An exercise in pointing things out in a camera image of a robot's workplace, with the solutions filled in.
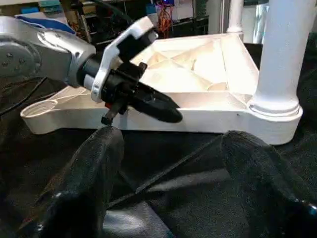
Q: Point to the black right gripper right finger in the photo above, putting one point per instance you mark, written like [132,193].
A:
[267,183]

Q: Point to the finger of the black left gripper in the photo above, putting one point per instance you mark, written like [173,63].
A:
[158,106]

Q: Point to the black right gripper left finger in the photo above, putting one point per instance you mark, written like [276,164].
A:
[84,188]

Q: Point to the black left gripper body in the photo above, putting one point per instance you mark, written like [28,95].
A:
[116,84]

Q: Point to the white plastic table top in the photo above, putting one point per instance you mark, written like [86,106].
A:
[198,74]

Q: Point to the white plastic table leg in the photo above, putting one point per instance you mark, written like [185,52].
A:
[285,54]
[236,15]

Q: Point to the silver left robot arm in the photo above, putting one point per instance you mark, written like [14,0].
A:
[34,52]

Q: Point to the black work mat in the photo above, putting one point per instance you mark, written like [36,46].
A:
[188,188]

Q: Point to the blue fabric bag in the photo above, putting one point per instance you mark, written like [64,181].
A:
[44,22]

